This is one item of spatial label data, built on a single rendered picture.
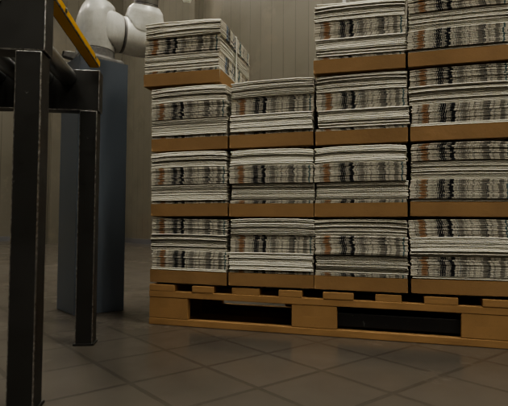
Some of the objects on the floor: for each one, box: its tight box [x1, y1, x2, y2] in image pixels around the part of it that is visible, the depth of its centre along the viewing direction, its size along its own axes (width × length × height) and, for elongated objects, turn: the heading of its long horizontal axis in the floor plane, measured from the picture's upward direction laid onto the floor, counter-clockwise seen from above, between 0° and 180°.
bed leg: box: [6, 50, 50, 406], centre depth 94 cm, size 6×6×68 cm
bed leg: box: [73, 110, 101, 346], centre depth 143 cm, size 6×6×68 cm
